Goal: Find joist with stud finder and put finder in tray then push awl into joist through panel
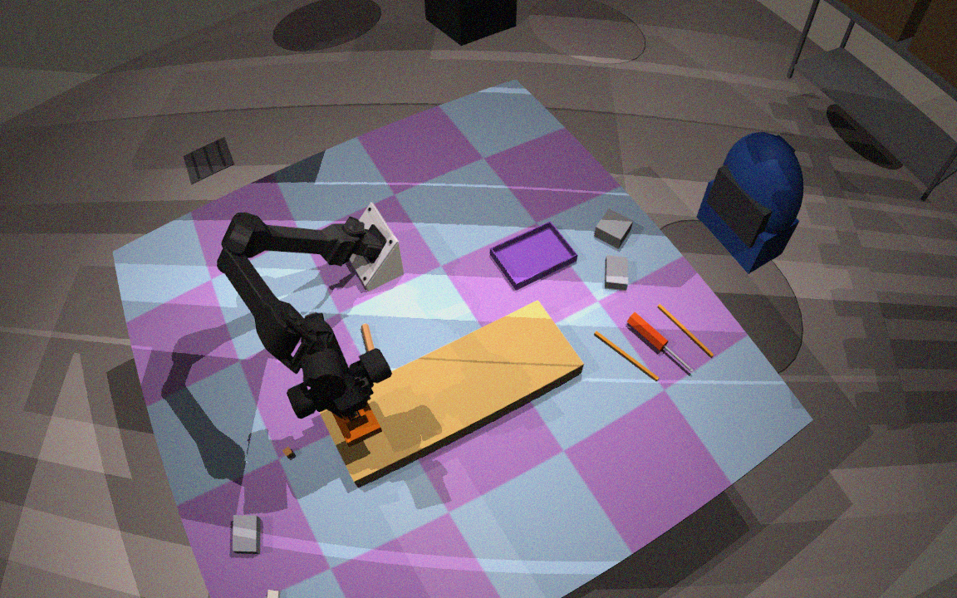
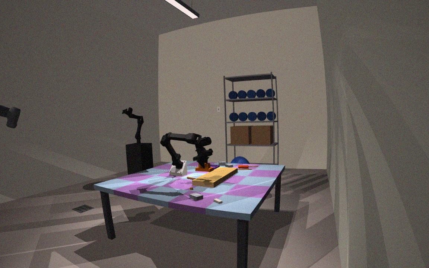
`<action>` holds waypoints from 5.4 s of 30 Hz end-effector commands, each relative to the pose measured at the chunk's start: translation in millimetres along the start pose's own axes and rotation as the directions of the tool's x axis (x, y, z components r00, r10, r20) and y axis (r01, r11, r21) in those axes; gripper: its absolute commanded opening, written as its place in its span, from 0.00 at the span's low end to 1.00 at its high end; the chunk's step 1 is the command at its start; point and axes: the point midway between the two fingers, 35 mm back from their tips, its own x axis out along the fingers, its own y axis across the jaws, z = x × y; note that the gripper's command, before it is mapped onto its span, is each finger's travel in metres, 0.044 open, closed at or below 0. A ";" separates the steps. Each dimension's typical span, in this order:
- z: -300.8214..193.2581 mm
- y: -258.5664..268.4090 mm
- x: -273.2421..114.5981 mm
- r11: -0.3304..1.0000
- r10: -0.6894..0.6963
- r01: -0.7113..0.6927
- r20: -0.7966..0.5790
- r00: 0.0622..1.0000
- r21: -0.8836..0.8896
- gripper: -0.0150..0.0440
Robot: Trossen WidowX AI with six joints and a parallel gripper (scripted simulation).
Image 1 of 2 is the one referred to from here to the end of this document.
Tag purple rectangular tray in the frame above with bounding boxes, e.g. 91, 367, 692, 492
490, 221, 577, 290

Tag orange long thin bar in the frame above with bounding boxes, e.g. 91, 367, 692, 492
594, 331, 659, 381
658, 305, 714, 358

